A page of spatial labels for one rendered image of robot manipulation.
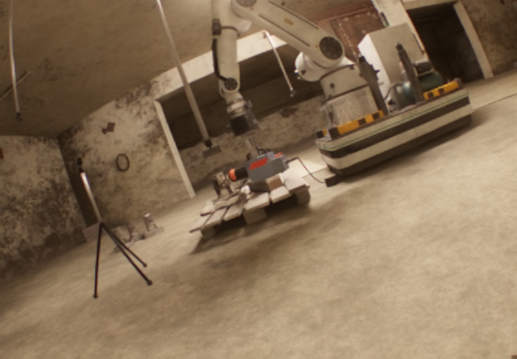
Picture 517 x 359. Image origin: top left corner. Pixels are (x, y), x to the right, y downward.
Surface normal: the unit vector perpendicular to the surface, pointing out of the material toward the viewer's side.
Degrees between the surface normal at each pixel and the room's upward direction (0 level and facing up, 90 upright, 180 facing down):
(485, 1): 90
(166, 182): 90
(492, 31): 90
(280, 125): 90
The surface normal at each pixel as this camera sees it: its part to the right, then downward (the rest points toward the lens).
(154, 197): -0.04, 0.07
